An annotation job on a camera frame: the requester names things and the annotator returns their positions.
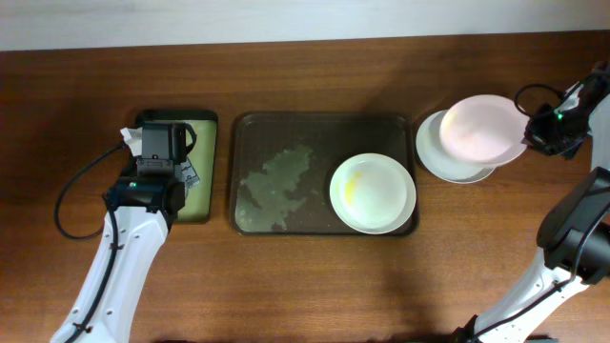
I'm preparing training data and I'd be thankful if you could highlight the dark brown serving tray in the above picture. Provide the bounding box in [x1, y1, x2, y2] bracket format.
[230, 111, 416, 236]

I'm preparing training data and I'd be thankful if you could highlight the white plate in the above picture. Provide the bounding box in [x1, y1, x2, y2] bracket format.
[416, 110, 495, 184]

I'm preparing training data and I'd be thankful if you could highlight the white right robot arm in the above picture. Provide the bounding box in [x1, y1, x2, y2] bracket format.
[450, 63, 609, 343]

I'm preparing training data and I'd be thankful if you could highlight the small black soapy water tray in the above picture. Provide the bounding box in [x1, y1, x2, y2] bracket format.
[135, 109, 218, 224]

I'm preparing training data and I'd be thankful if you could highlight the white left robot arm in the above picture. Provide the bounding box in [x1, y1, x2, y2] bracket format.
[51, 160, 186, 342]

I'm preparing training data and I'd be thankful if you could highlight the cream yellow plate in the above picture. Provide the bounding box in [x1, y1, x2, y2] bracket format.
[329, 153, 417, 235]

